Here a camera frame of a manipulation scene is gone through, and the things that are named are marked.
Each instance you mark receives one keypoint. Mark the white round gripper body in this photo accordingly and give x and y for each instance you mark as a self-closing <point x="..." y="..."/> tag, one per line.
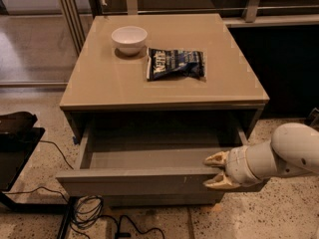
<point x="237" y="165"/>

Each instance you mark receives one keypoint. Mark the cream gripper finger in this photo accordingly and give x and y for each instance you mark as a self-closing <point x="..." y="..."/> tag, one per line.
<point x="221" y="181"/>
<point x="217" y="159"/>

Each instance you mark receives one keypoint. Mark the grey top drawer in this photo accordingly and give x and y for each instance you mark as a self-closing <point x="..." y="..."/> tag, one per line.
<point x="149" y="158"/>

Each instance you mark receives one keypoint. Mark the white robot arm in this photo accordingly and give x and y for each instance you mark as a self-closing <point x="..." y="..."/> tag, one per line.
<point x="292" y="151"/>

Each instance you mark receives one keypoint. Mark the grey three-drawer cabinet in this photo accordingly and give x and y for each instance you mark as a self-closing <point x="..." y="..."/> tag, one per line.
<point x="109" y="87"/>

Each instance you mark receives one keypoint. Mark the dark blue chip bag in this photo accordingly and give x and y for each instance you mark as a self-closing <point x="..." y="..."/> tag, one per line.
<point x="162" y="63"/>

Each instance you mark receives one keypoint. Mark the white ceramic bowl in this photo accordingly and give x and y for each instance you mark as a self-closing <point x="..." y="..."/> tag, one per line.
<point x="129" y="40"/>

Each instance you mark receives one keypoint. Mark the black stand with tray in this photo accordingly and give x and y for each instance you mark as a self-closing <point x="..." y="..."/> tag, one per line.
<point x="18" y="140"/>

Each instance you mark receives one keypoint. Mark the metal railing frame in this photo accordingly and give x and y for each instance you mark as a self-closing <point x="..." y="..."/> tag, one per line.
<point x="236" y="13"/>

